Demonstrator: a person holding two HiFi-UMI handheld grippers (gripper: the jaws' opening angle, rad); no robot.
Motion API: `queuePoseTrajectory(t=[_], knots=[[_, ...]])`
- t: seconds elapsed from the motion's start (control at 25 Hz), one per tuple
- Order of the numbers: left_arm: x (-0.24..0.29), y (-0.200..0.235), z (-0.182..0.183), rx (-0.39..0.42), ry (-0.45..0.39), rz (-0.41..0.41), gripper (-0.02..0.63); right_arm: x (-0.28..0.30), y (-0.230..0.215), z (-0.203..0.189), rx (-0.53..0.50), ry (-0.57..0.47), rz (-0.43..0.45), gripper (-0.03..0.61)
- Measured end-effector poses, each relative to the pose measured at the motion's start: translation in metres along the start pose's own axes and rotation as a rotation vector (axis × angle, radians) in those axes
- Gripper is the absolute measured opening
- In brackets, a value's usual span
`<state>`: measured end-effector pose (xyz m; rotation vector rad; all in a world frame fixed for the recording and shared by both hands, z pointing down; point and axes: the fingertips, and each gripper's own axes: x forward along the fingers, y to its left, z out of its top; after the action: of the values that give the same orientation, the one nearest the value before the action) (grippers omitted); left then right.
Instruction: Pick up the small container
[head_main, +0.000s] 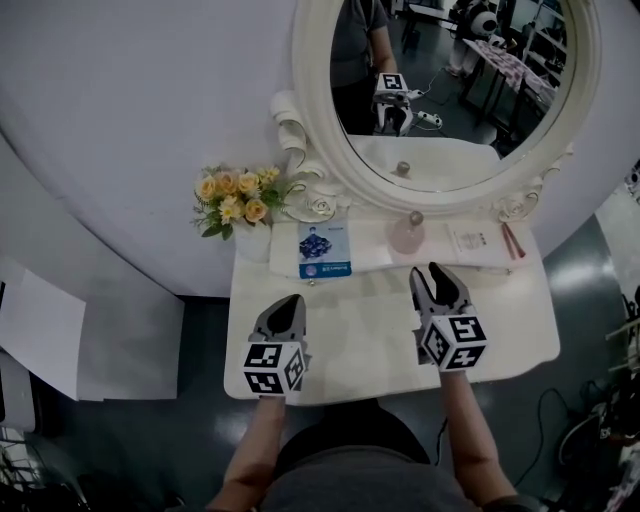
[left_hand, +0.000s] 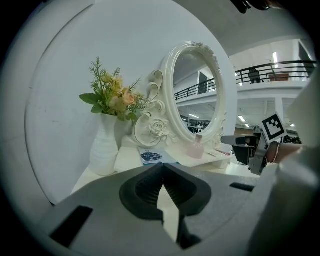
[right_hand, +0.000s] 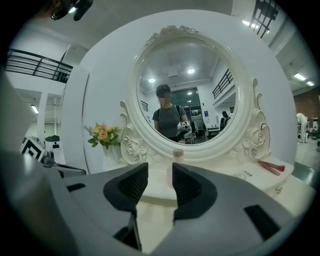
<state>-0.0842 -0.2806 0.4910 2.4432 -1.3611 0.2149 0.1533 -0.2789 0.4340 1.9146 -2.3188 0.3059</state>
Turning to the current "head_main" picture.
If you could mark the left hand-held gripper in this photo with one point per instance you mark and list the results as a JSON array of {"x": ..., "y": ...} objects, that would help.
[{"x": 272, "y": 367}]

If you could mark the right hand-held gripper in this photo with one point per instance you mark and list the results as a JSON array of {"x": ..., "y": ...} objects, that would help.
[{"x": 455, "y": 342}]

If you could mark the person's left forearm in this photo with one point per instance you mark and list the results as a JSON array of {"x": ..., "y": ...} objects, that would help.
[{"x": 255, "y": 450}]

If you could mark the person's right forearm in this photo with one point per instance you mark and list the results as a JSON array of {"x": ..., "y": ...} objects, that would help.
[{"x": 470, "y": 440}]

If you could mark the white dressing table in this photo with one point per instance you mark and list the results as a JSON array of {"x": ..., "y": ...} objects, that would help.
[{"x": 360, "y": 325}]

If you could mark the white printed booklet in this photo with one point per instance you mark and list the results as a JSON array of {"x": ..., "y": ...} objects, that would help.
[{"x": 467, "y": 242}]

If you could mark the blue and white packet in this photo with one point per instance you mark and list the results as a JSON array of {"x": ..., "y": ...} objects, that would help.
[{"x": 324, "y": 250}]

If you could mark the white flower vase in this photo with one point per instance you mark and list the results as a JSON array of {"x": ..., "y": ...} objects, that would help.
[{"x": 252, "y": 245}]

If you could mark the person's black trousers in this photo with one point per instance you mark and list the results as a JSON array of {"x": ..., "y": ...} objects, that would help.
[{"x": 350, "y": 425}]

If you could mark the yellow artificial flower bouquet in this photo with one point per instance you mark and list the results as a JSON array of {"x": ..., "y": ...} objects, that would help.
[{"x": 235, "y": 197}]

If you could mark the person's grey shirt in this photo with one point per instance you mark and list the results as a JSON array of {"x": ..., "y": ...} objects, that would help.
[{"x": 370, "y": 485}]

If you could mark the white oval carved mirror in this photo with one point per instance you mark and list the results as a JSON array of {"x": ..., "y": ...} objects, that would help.
[{"x": 312, "y": 100}]

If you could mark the white board stack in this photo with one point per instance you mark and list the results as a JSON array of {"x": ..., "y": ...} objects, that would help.
[{"x": 45, "y": 325}]

